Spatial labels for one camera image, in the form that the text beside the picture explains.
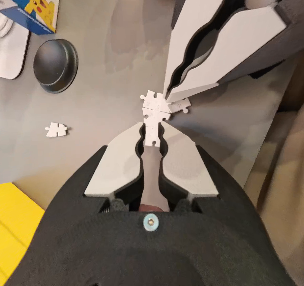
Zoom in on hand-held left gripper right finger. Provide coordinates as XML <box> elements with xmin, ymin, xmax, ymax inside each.
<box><xmin>159</xmin><ymin>122</ymin><xmax>219</xmax><ymax>211</ymax></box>

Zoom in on white puzzle piece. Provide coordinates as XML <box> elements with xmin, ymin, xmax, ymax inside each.
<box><xmin>140</xmin><ymin>90</ymin><xmax>191</xmax><ymax>147</ymax></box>

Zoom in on black round ball stand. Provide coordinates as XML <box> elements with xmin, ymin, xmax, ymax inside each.
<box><xmin>33</xmin><ymin>39</ymin><xmax>79</xmax><ymax>94</ymax></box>

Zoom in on loose white puzzle pieces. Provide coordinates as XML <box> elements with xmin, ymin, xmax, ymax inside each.
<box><xmin>45</xmin><ymin>122</ymin><xmax>68</xmax><ymax>138</ymax></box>

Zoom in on yellow mat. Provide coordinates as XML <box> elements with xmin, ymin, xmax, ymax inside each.
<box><xmin>0</xmin><ymin>183</ymin><xmax>45</xmax><ymax>284</ymax></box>

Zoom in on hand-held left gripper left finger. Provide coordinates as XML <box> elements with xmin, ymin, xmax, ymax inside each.
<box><xmin>84</xmin><ymin>122</ymin><xmax>146</xmax><ymax>211</ymax></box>

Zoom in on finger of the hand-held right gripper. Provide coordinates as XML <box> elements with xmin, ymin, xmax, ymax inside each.
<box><xmin>163</xmin><ymin>0</ymin><xmax>226</xmax><ymax>99</ymax></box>
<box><xmin>167</xmin><ymin>5</ymin><xmax>287</xmax><ymax>103</ymax></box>

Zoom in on person's leg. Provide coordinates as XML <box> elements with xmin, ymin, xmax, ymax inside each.
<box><xmin>243</xmin><ymin>58</ymin><xmax>304</xmax><ymax>286</ymax></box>

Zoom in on blue puzzle box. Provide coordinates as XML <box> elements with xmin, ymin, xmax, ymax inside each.
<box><xmin>0</xmin><ymin>0</ymin><xmax>62</xmax><ymax>35</ymax></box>

